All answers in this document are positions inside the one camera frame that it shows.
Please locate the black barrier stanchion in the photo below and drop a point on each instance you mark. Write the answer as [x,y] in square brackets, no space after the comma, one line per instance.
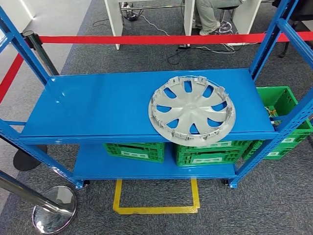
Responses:
[29,160]

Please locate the chrome chair base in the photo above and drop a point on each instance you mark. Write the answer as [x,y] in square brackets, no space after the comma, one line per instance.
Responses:
[225,27]

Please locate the black office chair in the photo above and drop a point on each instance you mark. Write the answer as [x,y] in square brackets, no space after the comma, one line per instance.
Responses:
[303,9]

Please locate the chrome barrier stanchion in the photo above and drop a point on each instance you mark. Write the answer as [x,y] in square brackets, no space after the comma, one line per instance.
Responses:
[56,220]
[41,53]

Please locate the person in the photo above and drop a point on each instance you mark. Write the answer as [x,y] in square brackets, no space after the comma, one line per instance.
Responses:
[207,16]

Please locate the white desk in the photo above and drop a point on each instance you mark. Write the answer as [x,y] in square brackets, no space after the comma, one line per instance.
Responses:
[247,16]
[115,19]

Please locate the grey wheel hubcap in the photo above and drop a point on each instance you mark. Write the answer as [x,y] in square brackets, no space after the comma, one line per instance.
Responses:
[193,112]

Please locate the blue metal shelf rack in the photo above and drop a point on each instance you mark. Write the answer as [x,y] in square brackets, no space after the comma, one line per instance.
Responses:
[97,107]

